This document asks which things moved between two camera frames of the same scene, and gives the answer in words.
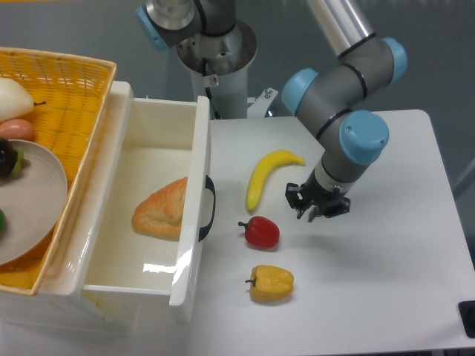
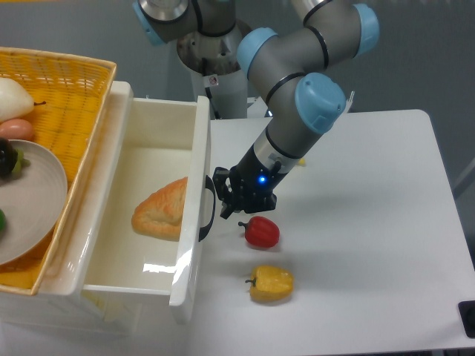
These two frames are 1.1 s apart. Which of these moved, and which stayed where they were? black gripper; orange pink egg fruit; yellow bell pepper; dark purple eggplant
Moved: black gripper
Stayed: yellow bell pepper; orange pink egg fruit; dark purple eggplant
